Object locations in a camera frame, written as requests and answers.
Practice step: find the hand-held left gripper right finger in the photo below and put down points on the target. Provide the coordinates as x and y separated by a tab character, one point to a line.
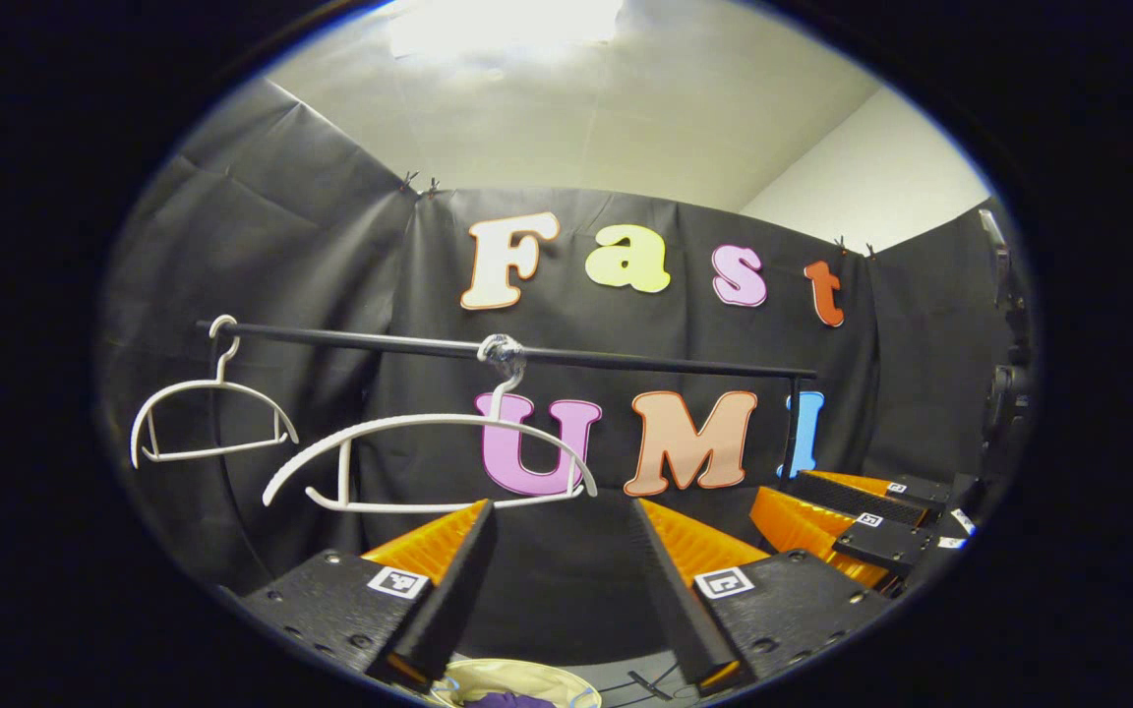
680	600

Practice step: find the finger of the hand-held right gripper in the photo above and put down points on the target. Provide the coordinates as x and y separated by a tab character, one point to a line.
852	500
881	541

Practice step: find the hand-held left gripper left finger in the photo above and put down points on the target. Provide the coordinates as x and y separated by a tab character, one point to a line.
448	600

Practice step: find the cream fabric laundry hamper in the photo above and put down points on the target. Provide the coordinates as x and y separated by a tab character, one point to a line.
527	677

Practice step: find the purple shirt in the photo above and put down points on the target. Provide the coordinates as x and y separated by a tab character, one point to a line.
507	701

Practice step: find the large white plastic hanger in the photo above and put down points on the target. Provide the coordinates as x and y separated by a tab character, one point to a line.
448	420

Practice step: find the black clothes rack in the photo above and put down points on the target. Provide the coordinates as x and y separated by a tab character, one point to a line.
380	342

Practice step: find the small white plastic hanger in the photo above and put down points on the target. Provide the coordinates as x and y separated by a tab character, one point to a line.
217	383

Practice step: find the ceiling light panel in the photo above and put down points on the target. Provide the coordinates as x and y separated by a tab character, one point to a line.
507	25

